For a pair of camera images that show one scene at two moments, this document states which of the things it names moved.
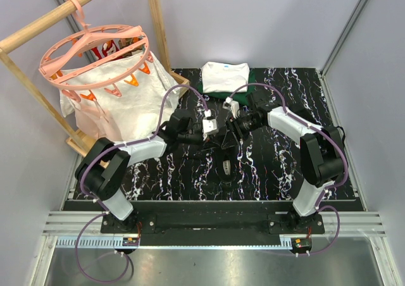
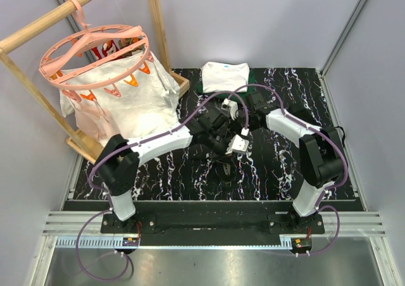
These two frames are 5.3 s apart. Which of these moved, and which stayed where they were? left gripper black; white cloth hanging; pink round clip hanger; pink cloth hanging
Moved: left gripper black
Stayed: pink cloth hanging; pink round clip hanger; white cloth hanging
